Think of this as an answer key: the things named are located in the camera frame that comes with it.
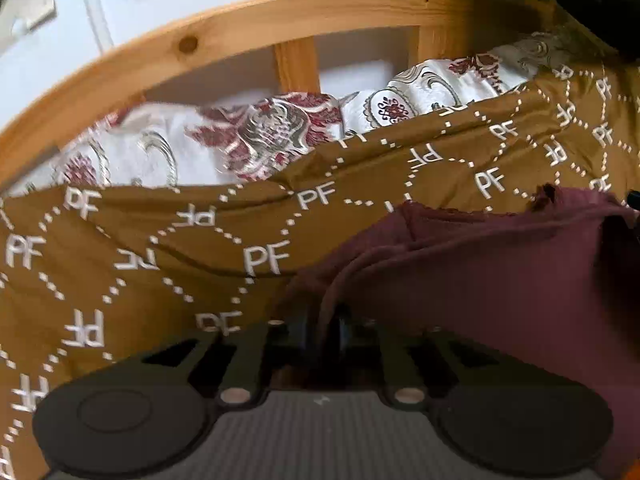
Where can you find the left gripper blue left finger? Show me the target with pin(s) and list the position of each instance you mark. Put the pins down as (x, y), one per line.
(301, 333)

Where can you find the wooden bed frame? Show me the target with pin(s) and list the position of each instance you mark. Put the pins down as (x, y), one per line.
(122, 76)

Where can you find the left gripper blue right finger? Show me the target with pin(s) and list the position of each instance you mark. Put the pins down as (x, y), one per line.
(357, 336)

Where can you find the brown PF patterned blanket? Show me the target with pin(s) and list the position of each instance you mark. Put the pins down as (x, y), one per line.
(90, 276)

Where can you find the maroon long-sleeve shirt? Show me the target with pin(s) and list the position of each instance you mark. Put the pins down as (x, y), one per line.
(556, 286)

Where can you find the white floral patterned sheet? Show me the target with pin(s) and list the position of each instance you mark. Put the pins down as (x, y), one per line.
(165, 144)

